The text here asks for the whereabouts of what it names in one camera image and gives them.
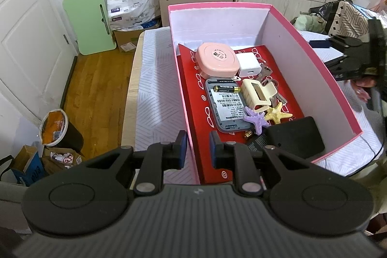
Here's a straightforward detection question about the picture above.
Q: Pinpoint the black and white patterned bag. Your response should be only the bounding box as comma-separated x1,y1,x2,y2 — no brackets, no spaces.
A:
308,0,387,41

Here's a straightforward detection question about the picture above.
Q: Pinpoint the white tissue multipack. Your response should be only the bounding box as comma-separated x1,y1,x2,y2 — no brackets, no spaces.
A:
106,0,158,30

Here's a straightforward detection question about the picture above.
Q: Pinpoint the grey portable router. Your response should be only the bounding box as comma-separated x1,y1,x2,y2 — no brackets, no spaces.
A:
205,78,257,133

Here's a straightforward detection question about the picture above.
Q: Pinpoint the yellow starfish hair clip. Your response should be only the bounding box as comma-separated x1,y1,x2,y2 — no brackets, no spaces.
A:
264,101,293,125

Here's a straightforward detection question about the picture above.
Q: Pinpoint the green puffer jacket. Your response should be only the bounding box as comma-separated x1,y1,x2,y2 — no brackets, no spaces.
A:
348,152,387,216

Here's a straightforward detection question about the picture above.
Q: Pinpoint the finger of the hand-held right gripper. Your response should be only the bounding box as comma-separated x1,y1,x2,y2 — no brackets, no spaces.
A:
325,55,364,82
308,36,349,50

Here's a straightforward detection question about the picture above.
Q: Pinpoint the person's right hand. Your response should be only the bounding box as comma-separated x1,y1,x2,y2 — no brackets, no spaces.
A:
354,76,378,104

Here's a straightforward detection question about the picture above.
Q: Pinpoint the white panel door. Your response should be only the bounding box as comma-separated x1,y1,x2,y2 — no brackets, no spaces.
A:
0,0,76,125

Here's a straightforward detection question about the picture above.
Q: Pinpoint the purple starfish hair clip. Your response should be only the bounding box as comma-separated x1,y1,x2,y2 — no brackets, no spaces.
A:
243,106,272,135

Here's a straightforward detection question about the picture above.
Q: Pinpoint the bunch of metal keys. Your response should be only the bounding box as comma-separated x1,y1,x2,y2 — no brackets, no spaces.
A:
258,65,288,104

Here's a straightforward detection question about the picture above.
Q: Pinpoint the red patterned paper liner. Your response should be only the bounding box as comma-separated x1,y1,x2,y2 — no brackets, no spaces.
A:
177,43,306,184

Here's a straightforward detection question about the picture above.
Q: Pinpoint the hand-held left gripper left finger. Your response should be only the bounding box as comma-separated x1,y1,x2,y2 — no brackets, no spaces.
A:
85,129,188,196

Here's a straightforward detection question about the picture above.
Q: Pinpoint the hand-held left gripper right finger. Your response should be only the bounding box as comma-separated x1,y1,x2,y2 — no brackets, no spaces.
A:
209,131,312,196

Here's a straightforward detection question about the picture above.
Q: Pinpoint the green folding table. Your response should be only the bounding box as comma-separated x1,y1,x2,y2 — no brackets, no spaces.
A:
62,0,117,56

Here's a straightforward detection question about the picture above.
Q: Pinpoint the brown cardboard box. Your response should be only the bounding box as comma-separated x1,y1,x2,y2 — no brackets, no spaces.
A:
112,27,144,53

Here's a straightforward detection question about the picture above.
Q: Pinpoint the pink cardboard box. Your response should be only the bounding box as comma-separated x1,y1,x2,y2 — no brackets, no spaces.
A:
167,2,363,186

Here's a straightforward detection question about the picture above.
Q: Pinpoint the black trash bin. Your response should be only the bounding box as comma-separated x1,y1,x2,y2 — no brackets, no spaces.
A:
40,108,84,156

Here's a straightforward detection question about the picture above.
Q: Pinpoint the black and gold battery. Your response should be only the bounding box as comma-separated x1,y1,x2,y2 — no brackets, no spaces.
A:
212,84,241,93

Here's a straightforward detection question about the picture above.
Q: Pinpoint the white quilted mattress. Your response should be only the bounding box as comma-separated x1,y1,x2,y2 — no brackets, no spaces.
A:
121,27,384,186

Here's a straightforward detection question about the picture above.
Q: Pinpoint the pale green cloth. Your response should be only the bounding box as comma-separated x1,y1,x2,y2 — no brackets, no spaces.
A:
292,13,327,33

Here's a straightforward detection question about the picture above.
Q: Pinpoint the pink square case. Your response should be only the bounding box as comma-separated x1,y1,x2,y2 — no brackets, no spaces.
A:
194,42,241,80

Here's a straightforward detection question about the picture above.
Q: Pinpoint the light wooden bed frame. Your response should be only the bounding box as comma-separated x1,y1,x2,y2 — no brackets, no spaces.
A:
121,30,146,150

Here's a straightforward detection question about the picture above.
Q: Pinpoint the cream hair claw clip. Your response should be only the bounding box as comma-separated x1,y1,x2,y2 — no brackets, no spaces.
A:
241,79,278,112

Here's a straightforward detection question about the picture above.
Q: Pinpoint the blue printed carton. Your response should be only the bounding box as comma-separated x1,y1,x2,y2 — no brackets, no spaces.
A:
12,145,46,187

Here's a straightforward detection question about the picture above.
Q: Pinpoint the black box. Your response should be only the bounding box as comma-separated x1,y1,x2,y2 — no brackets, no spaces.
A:
245,116,326,160

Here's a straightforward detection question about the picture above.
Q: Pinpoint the white charger block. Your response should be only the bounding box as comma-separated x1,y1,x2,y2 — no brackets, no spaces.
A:
235,52,261,78

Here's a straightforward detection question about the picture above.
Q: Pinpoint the brown paper bag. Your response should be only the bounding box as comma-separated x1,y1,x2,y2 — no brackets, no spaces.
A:
42,147,86,177

